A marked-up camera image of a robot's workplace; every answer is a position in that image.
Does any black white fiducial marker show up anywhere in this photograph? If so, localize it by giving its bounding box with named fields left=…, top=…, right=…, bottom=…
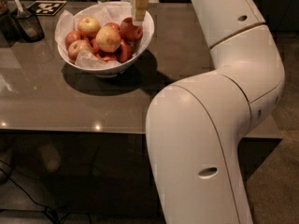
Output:
left=28, top=0, right=66, bottom=16

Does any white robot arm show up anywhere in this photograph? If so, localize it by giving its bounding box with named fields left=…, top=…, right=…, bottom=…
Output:
left=146, top=0, right=285, bottom=224

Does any yellow apple back left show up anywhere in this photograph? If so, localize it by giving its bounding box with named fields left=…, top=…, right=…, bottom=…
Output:
left=78, top=16, right=101, bottom=38

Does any grey scoop handle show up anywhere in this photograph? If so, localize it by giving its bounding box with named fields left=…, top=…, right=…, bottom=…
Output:
left=13, top=0, right=31, bottom=19

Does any red apple left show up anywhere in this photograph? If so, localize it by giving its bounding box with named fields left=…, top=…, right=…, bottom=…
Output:
left=64, top=30, right=82, bottom=49

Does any black scoop container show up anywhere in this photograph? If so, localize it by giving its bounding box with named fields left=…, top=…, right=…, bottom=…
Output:
left=11, top=9, right=45, bottom=43

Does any red apple front right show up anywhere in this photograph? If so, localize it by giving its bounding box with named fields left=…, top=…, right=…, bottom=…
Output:
left=116, top=40, right=133, bottom=63

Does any red-yellow apple front left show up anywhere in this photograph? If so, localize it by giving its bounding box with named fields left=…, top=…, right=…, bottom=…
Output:
left=67, top=40, right=93, bottom=62

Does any red apple bottom front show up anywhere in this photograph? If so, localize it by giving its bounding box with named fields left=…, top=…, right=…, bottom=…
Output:
left=95, top=51, right=117, bottom=63

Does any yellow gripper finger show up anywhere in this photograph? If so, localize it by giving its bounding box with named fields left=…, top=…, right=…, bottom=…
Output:
left=130, top=0, right=149, bottom=26

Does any white ceramic bowl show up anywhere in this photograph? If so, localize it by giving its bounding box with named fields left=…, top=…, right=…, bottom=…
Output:
left=57, top=1, right=155, bottom=78

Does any small red apple back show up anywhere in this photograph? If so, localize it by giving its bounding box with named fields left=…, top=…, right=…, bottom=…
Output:
left=105, top=22, right=120, bottom=31

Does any black floor cable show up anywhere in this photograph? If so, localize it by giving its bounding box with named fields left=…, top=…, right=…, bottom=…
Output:
left=0, top=159, right=94, bottom=224

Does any yellow-red apple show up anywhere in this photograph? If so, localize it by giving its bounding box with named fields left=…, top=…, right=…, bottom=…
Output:
left=95, top=26, right=121, bottom=53

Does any red apple back right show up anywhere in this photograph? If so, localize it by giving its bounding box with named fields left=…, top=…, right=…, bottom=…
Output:
left=120, top=17, right=143, bottom=42

